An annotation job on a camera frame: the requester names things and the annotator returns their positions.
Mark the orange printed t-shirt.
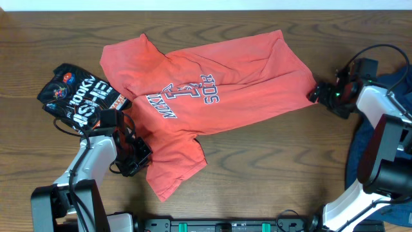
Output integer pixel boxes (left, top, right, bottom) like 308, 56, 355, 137
100, 30, 315, 201

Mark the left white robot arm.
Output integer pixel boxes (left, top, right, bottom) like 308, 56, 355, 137
30, 131, 151, 231

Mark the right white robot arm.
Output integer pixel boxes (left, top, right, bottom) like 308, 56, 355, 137
306, 81, 411, 231

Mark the dark blue garment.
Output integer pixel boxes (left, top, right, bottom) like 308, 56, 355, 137
345, 65, 411, 227

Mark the black folded printed shirt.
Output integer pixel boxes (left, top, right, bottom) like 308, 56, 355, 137
37, 63, 129, 131

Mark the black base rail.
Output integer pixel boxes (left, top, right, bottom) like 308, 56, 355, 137
134, 209, 322, 232

